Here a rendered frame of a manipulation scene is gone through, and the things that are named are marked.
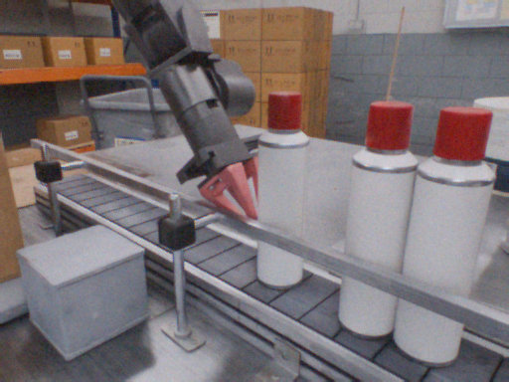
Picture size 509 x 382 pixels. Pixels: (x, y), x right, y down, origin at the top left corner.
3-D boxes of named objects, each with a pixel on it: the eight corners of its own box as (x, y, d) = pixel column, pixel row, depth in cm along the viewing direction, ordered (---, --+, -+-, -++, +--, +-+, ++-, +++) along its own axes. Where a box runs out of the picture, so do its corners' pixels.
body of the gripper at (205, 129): (272, 145, 50) (244, 93, 51) (209, 163, 43) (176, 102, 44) (243, 170, 54) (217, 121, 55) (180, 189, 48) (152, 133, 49)
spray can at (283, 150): (311, 278, 48) (323, 93, 40) (282, 295, 44) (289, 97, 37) (276, 262, 51) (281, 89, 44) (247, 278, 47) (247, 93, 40)
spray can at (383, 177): (404, 322, 40) (438, 102, 33) (378, 349, 36) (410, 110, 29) (355, 299, 43) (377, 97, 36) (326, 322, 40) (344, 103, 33)
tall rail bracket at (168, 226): (230, 316, 49) (228, 182, 43) (180, 348, 44) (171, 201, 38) (212, 305, 51) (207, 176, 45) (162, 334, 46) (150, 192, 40)
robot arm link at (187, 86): (146, 85, 50) (173, 54, 46) (187, 86, 55) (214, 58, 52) (172, 135, 49) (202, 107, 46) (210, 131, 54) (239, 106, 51)
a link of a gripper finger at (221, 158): (295, 210, 47) (256, 138, 48) (253, 230, 42) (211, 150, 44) (260, 230, 52) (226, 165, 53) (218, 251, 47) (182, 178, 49)
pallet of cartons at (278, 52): (329, 157, 440) (340, 11, 392) (301, 178, 372) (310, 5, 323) (230, 145, 492) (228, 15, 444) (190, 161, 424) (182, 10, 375)
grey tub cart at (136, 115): (148, 185, 354) (137, 66, 321) (219, 191, 340) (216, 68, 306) (84, 227, 274) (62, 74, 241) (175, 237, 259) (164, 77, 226)
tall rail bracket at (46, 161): (101, 239, 68) (87, 138, 62) (56, 254, 63) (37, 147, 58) (91, 233, 70) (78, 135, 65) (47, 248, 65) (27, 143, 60)
